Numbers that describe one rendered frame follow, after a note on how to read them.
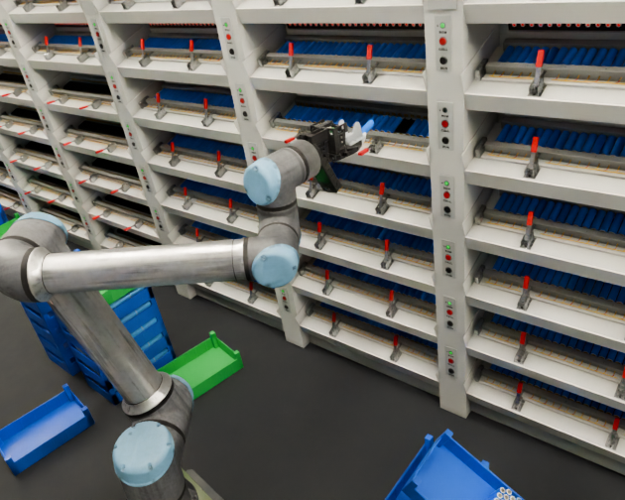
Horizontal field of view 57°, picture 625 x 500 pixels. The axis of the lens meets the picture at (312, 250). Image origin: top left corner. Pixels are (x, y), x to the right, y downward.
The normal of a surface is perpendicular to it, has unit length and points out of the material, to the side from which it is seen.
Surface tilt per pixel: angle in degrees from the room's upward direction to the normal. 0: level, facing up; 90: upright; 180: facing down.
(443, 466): 29
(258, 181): 83
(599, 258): 18
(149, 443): 7
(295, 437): 0
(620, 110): 108
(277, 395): 0
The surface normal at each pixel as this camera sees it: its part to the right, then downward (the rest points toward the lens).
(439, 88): -0.62, 0.49
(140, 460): -0.07, -0.80
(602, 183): -0.33, -0.65
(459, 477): 0.25, -0.62
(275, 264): 0.09, 0.52
